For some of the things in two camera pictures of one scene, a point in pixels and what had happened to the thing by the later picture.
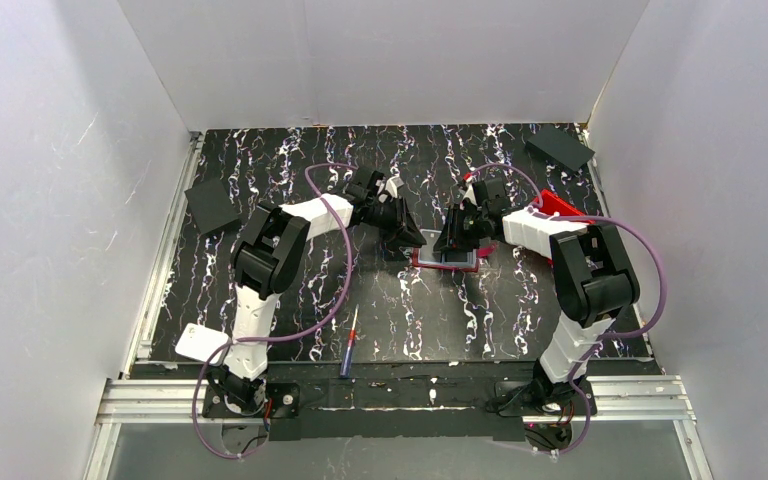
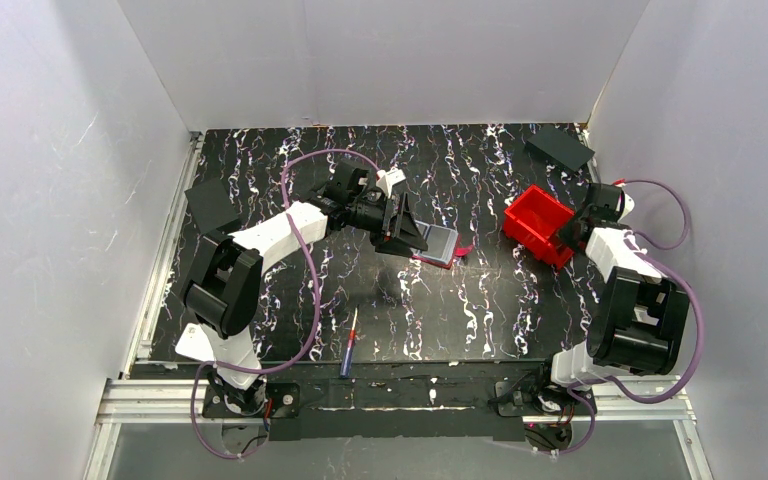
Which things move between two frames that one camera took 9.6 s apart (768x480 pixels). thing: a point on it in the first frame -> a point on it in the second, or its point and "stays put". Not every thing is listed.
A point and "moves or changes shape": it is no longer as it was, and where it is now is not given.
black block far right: x=558 y=150 stays put
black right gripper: x=461 y=225 -> x=574 y=229
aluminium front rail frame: x=650 y=400 stays put
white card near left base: x=201 y=343 stays put
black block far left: x=211 y=206 stays put
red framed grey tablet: x=425 y=256 moves or changes shape
